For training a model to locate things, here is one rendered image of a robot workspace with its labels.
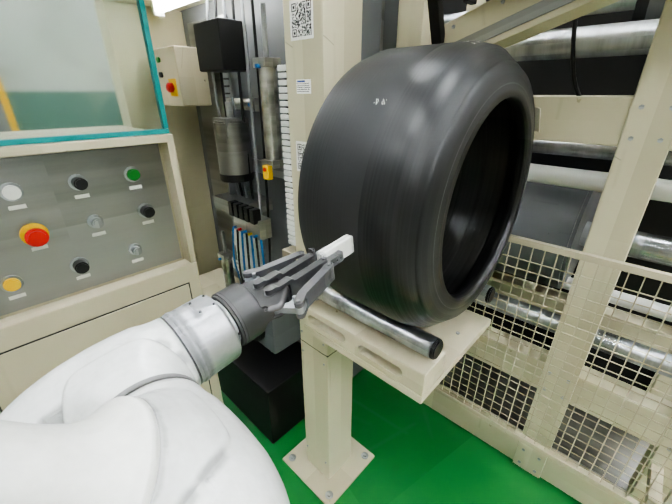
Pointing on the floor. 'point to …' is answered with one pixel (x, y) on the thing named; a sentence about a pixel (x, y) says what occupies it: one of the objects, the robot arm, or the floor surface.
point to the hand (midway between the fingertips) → (336, 252)
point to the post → (337, 454)
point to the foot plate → (328, 491)
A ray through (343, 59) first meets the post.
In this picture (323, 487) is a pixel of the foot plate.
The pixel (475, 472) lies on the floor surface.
